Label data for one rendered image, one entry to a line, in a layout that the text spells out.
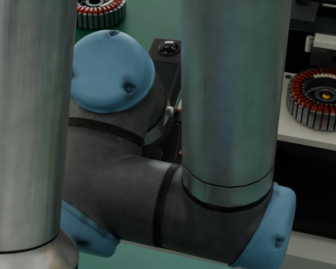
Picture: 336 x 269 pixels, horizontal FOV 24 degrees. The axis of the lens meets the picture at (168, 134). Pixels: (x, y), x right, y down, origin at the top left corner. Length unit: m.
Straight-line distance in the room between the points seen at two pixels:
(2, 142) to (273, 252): 0.25
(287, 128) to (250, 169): 0.53
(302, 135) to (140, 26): 0.41
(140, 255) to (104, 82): 1.32
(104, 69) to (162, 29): 0.70
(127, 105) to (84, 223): 0.11
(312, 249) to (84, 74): 0.44
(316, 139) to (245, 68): 0.59
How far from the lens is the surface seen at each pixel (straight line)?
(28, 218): 0.52
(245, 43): 0.51
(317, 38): 1.13
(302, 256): 0.99
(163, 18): 1.40
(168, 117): 0.79
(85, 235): 0.67
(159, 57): 0.89
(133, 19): 1.39
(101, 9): 1.36
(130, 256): 1.96
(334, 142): 1.10
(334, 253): 1.00
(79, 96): 0.67
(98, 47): 0.68
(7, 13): 0.47
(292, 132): 1.11
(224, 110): 0.55
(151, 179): 0.66
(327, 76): 1.16
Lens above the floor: 1.49
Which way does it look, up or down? 41 degrees down
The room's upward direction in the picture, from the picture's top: straight up
